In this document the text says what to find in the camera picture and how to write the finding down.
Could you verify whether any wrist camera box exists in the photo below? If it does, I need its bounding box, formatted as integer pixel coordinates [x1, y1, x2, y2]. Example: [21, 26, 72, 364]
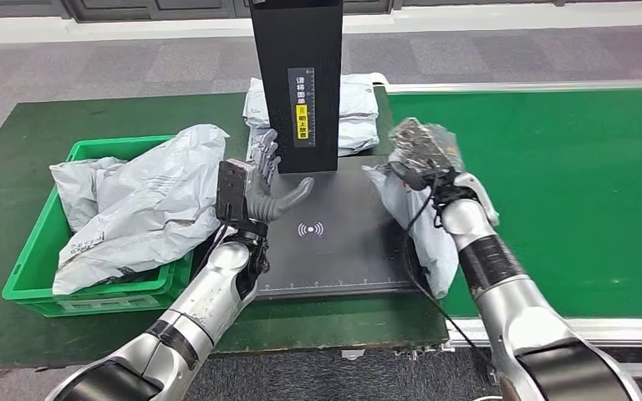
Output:
[216, 159, 251, 222]
[390, 117, 445, 167]

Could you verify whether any flat white parcel bag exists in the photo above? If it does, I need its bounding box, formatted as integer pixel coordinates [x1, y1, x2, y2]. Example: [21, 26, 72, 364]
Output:
[242, 74, 380, 131]

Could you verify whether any white parcel bag red print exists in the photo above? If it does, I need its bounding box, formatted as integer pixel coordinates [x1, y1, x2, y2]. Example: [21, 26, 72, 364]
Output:
[52, 124, 231, 296]
[362, 163, 461, 300]

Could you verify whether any grey parcel red stain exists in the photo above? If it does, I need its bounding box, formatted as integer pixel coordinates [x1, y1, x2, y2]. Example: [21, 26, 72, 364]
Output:
[49, 156, 131, 234]

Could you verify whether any ruler label sticker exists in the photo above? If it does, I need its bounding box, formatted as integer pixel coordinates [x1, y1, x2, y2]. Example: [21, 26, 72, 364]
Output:
[288, 67, 317, 149]

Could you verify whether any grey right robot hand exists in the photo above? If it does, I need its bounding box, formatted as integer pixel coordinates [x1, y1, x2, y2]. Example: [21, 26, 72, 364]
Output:
[387, 124, 465, 192]

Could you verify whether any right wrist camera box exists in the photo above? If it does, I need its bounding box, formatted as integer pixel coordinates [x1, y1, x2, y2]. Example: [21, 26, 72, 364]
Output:
[390, 117, 445, 167]

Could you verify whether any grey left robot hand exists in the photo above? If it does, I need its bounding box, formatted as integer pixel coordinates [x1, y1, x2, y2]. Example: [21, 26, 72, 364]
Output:
[245, 129, 315, 224]

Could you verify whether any black left camera cable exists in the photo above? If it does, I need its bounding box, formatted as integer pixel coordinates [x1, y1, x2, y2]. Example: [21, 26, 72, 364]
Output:
[191, 220, 231, 278]

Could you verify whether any black inbound scanner machine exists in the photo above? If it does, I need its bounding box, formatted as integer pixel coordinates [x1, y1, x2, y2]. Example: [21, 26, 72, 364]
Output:
[246, 0, 425, 302]

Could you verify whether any glass partition grey frame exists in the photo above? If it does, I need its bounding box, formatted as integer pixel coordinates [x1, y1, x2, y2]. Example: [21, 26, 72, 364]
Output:
[0, 0, 642, 23]

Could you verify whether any white parcel bag QR label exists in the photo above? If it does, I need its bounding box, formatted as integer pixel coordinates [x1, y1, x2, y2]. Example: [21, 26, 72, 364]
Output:
[246, 119, 380, 161]

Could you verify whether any green conveyor belt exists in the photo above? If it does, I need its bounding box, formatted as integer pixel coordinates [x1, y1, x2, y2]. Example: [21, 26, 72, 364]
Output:
[385, 79, 642, 378]

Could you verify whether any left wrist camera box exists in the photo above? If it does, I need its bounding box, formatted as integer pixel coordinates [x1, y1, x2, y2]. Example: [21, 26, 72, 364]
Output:
[216, 159, 251, 222]

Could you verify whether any green plastic crate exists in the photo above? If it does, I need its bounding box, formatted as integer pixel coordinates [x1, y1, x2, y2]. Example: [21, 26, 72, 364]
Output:
[1, 135, 195, 318]

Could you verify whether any black camera cable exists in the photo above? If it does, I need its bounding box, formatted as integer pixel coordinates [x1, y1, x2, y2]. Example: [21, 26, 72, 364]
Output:
[191, 220, 231, 278]
[400, 171, 502, 383]

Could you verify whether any black right camera cable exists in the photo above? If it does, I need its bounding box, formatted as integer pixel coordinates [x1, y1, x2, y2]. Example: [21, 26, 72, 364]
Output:
[400, 171, 502, 383]

